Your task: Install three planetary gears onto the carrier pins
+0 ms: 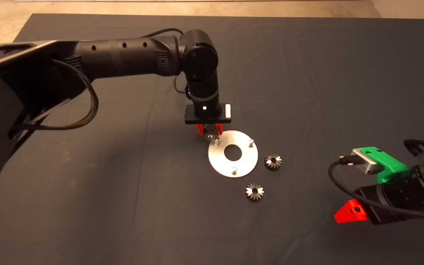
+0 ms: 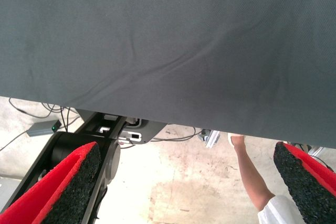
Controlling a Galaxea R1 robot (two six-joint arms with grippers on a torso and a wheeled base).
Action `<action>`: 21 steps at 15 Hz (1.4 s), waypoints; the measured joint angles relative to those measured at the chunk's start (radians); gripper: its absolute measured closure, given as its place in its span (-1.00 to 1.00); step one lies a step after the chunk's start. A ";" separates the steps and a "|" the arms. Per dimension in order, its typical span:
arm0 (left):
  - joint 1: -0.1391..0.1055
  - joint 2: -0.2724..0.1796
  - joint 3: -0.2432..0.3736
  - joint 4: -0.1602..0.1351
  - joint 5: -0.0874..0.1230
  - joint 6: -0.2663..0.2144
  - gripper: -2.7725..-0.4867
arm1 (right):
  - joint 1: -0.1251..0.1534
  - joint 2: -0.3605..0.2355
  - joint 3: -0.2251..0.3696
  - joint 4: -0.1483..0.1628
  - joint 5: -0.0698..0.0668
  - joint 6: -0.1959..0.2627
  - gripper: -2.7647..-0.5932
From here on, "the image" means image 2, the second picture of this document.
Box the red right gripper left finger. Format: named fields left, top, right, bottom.
left=0, top=141, right=102, bottom=224

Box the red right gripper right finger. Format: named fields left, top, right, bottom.
left=273, top=141, right=336, bottom=224

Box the white garment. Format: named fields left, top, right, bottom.
left=257, top=194, right=302, bottom=224

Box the small grey adapter box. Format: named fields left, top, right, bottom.
left=26, top=119, right=62, bottom=137

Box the white shoe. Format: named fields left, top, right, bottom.
left=227, top=132, right=246, bottom=147

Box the metal caster wheel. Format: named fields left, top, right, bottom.
left=198, top=129, right=211, bottom=141

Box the dark grey table cloth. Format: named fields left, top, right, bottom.
left=0, top=0, right=336, bottom=147

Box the thin black floor cable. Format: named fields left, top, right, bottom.
left=0, top=130, right=30, bottom=152
left=151, top=126, right=203, bottom=143
left=8, top=97, right=57, bottom=118
left=59, top=105, right=79, bottom=133

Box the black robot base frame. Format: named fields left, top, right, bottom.
left=0, top=108, right=169, bottom=224

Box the aluminium frame profile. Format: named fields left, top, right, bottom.
left=206, top=130, right=221, bottom=148

